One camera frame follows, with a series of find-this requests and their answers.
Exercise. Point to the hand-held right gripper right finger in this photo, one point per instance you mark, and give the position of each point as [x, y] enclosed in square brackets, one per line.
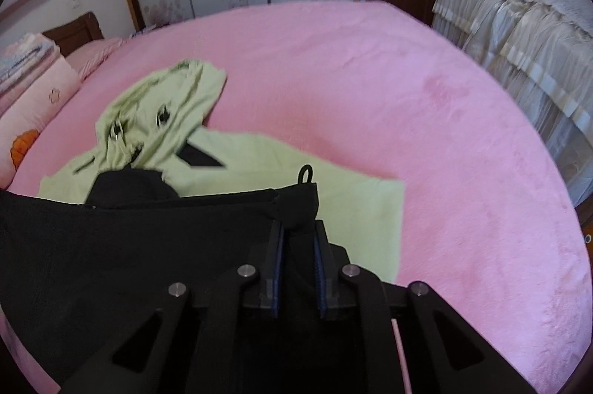
[319, 269]

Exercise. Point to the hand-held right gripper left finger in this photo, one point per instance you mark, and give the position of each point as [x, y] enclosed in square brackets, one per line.
[277, 264]

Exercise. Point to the pastel floral folded quilt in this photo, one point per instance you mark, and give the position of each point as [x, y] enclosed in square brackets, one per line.
[28, 56]

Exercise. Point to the wooden drawer cabinet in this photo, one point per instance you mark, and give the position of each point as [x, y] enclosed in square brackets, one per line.
[587, 236]

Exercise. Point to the pink bed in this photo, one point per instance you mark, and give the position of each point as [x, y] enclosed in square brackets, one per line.
[370, 97]

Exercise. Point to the brown wooden headboard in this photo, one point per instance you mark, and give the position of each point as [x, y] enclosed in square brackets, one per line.
[74, 32]

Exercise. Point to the green and black hooded jacket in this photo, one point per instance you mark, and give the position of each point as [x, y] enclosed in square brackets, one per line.
[361, 213]

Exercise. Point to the pink flower pillow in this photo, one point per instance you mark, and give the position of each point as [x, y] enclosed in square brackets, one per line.
[37, 97]

